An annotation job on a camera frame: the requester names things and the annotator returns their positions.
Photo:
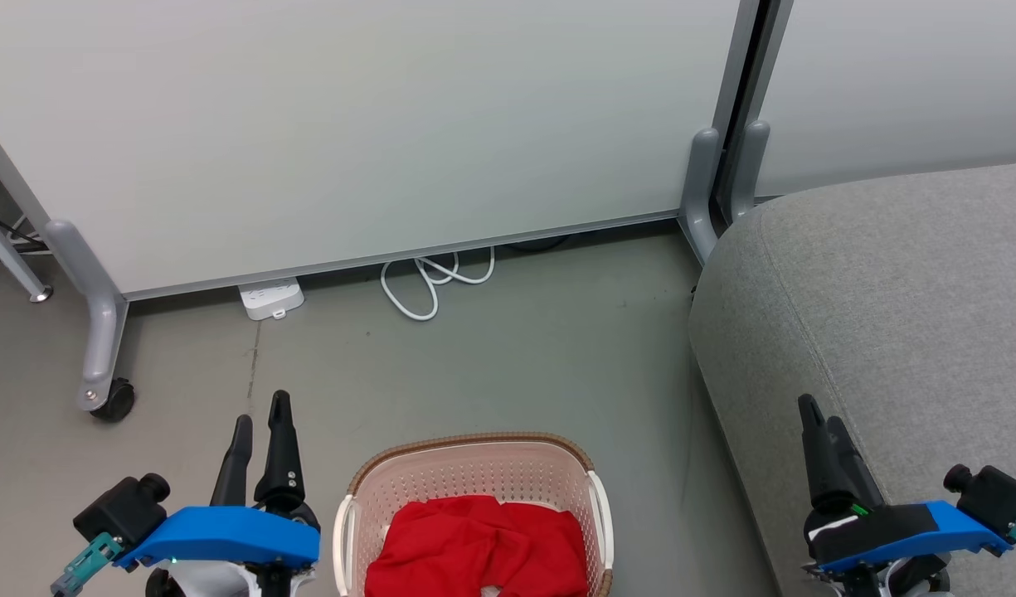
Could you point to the black caster wheel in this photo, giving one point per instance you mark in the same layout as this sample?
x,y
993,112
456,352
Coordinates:
x,y
119,403

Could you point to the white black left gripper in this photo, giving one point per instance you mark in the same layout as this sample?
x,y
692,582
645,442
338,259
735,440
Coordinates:
x,y
217,582

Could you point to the grey metal stand leg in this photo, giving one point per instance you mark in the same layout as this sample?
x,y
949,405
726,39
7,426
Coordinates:
x,y
10,259

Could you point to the long grey partition foot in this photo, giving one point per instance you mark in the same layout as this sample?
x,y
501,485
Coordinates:
x,y
101,332

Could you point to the grey fabric sofa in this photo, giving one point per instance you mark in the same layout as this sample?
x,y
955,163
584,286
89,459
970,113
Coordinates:
x,y
889,290

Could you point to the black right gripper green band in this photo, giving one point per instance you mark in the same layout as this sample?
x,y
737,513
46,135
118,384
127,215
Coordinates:
x,y
881,580

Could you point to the white power strip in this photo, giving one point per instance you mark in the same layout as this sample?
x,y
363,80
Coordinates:
x,y
269,297

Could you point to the wide white partition panel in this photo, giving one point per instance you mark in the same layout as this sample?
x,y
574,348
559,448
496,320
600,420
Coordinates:
x,y
350,124

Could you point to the red cloth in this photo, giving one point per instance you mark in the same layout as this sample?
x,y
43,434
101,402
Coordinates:
x,y
466,547

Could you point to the beige plastic laundry basket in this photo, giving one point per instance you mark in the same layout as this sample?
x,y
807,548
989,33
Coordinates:
x,y
474,468

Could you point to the left wrist camera blue mount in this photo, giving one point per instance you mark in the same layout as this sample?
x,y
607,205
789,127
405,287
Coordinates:
x,y
226,535

